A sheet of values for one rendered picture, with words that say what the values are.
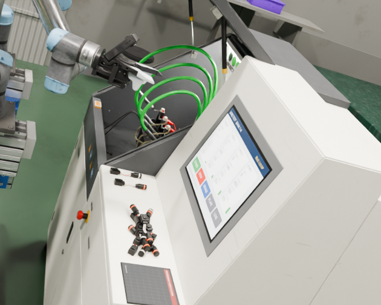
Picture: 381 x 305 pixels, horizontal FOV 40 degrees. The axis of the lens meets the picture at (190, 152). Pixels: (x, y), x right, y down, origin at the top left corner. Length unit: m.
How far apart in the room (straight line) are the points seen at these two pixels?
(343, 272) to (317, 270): 0.09
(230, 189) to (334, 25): 4.70
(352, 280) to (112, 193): 0.84
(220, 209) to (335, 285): 0.40
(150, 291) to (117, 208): 0.38
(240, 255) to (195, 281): 0.19
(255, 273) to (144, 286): 0.32
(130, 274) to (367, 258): 0.68
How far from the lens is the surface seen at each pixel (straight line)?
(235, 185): 1.56
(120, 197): 1.86
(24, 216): 3.26
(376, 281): 1.70
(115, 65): 1.61
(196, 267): 1.57
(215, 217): 1.57
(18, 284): 2.85
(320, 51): 6.17
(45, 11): 1.78
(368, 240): 1.57
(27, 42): 5.25
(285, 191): 1.37
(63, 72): 1.67
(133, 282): 1.55
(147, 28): 5.36
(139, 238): 1.68
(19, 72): 2.55
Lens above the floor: 1.98
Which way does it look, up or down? 25 degrees down
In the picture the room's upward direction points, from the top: 24 degrees clockwise
